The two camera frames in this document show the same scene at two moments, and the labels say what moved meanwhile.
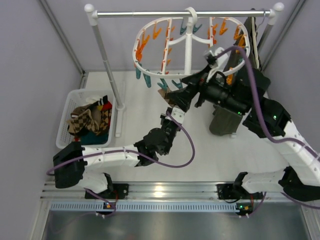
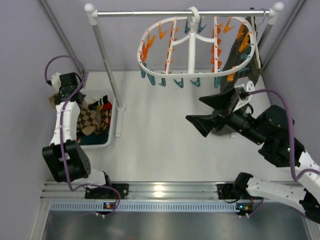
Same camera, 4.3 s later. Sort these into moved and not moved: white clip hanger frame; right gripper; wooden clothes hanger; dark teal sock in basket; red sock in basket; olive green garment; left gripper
Moved: right gripper; white clip hanger frame; left gripper
Not moved: wooden clothes hanger; red sock in basket; olive green garment; dark teal sock in basket
